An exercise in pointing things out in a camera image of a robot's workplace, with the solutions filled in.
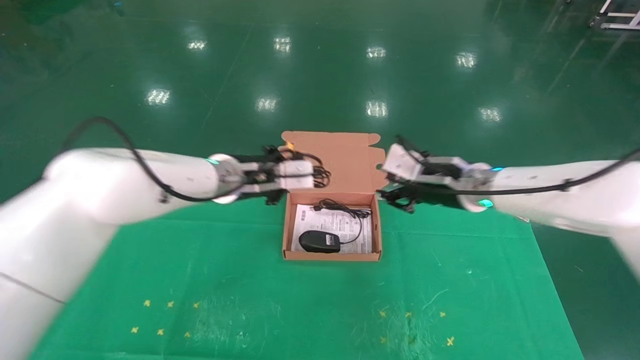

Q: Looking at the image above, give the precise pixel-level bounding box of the green table mat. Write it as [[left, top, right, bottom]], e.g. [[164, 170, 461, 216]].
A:
[[27, 192, 586, 360]]

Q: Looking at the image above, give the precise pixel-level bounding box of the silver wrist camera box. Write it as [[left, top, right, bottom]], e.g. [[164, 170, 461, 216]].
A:
[[382, 143, 469, 189], [247, 159, 316, 194]]

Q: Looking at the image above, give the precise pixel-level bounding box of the black wired computer mouse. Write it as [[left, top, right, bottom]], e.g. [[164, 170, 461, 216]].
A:
[[298, 198, 374, 254]]

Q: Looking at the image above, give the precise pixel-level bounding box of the black data cable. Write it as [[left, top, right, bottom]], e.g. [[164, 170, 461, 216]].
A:
[[287, 149, 332, 190]]

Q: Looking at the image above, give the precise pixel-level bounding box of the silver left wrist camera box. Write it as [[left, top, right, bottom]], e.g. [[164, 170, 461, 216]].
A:
[[247, 159, 316, 194]]

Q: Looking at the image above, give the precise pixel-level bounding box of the white metal cart frame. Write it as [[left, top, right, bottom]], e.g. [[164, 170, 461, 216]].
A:
[[589, 0, 640, 31]]

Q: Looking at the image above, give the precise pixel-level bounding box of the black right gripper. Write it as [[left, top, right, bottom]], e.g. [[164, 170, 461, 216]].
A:
[[377, 134, 463, 215]]

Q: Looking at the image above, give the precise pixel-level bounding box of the white printed paper sheet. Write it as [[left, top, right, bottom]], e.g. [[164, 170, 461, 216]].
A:
[[291, 203, 374, 254]]

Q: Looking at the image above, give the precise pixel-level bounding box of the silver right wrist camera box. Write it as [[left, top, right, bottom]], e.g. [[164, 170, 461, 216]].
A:
[[382, 143, 469, 189]]

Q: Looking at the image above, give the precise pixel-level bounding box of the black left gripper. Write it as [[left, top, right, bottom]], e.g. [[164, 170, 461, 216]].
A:
[[234, 146, 291, 206]]

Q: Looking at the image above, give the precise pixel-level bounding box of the open brown cardboard box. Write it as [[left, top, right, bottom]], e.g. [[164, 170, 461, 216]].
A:
[[275, 131, 388, 262]]

